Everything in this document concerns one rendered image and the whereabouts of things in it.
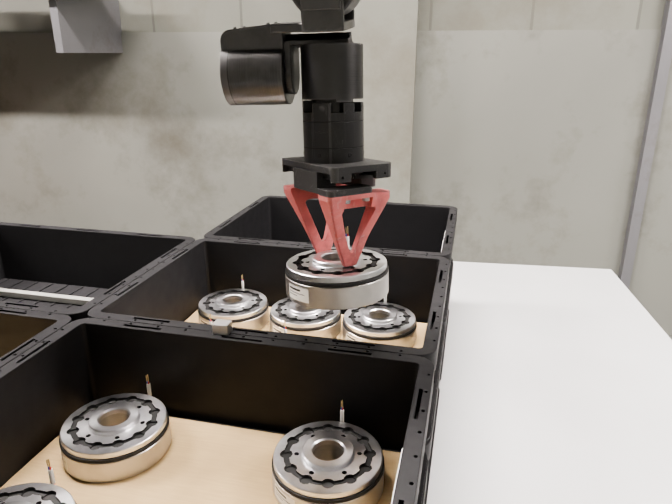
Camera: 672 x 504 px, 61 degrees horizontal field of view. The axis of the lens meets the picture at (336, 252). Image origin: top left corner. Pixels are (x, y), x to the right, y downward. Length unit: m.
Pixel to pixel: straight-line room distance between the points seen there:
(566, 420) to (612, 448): 0.07
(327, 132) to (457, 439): 0.50
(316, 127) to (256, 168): 2.16
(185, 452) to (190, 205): 2.27
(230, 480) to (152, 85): 2.37
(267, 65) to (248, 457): 0.38
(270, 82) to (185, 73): 2.21
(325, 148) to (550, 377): 0.65
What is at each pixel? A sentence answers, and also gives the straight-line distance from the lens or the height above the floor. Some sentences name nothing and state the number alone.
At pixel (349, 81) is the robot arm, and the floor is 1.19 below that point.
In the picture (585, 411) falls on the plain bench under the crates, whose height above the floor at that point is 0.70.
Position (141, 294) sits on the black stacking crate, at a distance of 0.78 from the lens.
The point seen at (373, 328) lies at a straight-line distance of 0.77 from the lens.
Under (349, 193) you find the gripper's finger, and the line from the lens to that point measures 0.51.
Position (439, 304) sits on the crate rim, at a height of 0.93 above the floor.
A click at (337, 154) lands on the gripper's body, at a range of 0.52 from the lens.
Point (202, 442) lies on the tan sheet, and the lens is 0.64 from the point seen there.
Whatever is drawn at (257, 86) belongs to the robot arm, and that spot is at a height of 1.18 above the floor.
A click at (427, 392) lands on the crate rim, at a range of 0.52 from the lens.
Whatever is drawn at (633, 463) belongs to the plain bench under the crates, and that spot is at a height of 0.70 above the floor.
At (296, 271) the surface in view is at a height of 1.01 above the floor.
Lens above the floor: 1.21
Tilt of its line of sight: 19 degrees down
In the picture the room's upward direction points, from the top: straight up
